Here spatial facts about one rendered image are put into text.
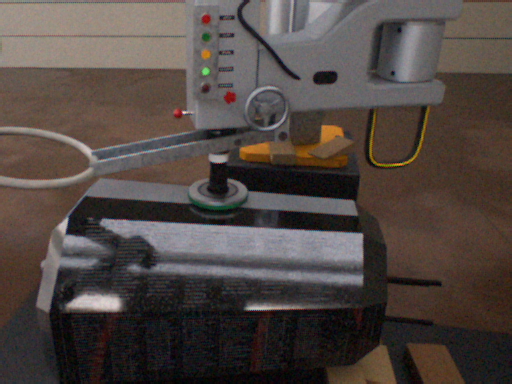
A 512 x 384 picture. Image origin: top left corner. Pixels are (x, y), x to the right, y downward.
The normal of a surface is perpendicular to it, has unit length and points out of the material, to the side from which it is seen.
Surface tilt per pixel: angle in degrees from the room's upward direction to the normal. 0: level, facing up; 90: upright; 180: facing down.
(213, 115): 90
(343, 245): 45
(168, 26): 90
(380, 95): 90
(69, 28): 90
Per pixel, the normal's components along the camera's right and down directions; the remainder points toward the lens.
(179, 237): -0.11, -0.36
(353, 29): 0.12, 0.40
